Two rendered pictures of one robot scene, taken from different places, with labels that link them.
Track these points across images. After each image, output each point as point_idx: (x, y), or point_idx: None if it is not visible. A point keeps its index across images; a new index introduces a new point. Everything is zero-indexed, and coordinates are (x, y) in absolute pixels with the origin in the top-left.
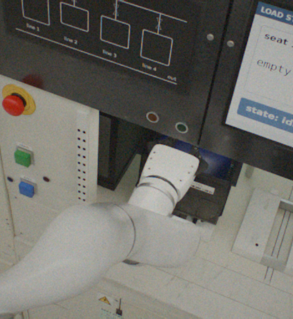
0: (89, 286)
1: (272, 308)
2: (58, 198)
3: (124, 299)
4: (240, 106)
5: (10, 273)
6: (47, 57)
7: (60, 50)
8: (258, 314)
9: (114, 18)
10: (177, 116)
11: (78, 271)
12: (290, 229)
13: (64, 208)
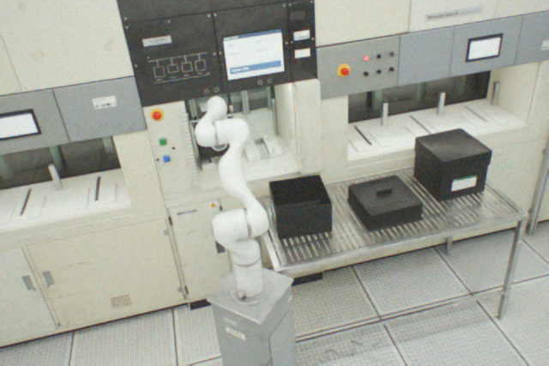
0: (226, 111)
1: (274, 166)
2: (180, 155)
3: (221, 196)
4: (230, 71)
5: (208, 111)
6: (165, 88)
7: (170, 83)
8: (271, 170)
9: (185, 62)
10: (214, 86)
11: (222, 105)
12: (263, 147)
13: (184, 159)
